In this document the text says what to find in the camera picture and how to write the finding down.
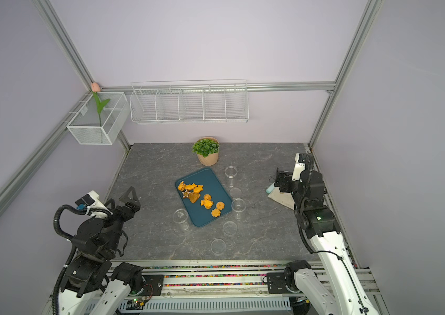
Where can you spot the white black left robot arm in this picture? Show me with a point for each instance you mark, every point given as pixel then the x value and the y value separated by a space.
pixel 87 275

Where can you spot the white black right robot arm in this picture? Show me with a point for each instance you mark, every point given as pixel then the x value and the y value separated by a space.
pixel 321 234

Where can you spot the clear cookie jar front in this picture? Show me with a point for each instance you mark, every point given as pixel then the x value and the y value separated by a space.
pixel 181 218

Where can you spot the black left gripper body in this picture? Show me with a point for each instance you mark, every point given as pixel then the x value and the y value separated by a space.
pixel 120 215

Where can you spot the light blue garden trowel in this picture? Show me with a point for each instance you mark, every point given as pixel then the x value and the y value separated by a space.
pixel 270 188

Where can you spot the white mesh wall basket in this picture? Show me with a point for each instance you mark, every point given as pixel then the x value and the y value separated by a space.
pixel 85 128

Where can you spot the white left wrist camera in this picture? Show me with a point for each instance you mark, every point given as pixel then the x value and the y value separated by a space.
pixel 91 206

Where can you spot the teal plastic tray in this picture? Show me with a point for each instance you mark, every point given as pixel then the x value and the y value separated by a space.
pixel 203 196

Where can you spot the clear cookie jar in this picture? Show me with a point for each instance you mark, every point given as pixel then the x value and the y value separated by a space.
pixel 181 218
pixel 239 207
pixel 230 173

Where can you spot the orange round scalloped cookie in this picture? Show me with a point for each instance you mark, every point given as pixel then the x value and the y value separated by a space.
pixel 220 205

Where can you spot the orange curved end cookie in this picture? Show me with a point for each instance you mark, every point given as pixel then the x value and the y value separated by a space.
pixel 181 186

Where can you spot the clear jar lid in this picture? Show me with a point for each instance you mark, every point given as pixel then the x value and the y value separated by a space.
pixel 235 192
pixel 230 228
pixel 218 246

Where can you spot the green plant in pot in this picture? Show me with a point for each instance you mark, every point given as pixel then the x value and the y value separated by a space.
pixel 207 150

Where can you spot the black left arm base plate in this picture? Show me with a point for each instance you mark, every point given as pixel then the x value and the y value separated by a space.
pixel 152 285

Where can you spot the orange fish shaped cookie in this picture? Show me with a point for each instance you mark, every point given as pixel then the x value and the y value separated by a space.
pixel 207 203

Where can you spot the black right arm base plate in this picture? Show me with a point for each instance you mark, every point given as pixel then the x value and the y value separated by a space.
pixel 276 283

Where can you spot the white wire wall shelf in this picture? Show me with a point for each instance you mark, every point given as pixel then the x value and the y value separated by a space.
pixel 189 101

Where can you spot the pink artificial tulip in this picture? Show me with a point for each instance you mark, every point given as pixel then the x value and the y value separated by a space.
pixel 100 104

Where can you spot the orange heart shaped cookie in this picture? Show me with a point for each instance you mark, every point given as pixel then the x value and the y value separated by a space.
pixel 193 197

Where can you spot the beige gardening glove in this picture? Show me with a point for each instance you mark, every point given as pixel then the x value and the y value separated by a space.
pixel 284 199

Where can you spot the clear cookie jar back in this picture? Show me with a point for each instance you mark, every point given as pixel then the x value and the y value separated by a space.
pixel 239 207

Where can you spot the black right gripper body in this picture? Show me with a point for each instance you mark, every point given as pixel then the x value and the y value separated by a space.
pixel 287 179

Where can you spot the orange flower shaped cookie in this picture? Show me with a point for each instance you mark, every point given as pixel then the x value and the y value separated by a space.
pixel 216 213

